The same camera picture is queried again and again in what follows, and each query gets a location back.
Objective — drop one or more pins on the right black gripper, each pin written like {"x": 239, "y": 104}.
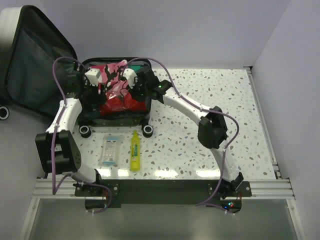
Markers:
{"x": 132, "y": 92}

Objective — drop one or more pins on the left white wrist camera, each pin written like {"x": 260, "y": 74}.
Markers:
{"x": 94, "y": 76}

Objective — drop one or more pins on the black open suitcase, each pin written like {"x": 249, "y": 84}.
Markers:
{"x": 30, "y": 46}

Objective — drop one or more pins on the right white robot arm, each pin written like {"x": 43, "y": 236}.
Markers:
{"x": 211, "y": 124}

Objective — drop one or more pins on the pink camouflage pants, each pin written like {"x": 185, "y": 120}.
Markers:
{"x": 110, "y": 73}

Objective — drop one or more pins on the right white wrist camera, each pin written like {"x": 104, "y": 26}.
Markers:
{"x": 131, "y": 77}

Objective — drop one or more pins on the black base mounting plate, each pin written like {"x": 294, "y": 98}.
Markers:
{"x": 113, "y": 193}

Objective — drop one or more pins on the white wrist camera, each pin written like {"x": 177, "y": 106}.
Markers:
{"x": 94, "y": 76}
{"x": 131, "y": 77}

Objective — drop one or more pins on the red item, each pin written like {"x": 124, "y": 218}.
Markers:
{"x": 121, "y": 101}

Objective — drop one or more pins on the clear packet of wipes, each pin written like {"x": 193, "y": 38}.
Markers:
{"x": 111, "y": 145}

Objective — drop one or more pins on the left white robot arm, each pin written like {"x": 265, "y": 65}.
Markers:
{"x": 58, "y": 150}

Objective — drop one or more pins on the yellow plastic bottle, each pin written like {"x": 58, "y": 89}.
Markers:
{"x": 135, "y": 162}

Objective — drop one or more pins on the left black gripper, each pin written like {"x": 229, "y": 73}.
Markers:
{"x": 99, "y": 99}

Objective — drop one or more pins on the green Guess shirt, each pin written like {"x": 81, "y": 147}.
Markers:
{"x": 136, "y": 68}

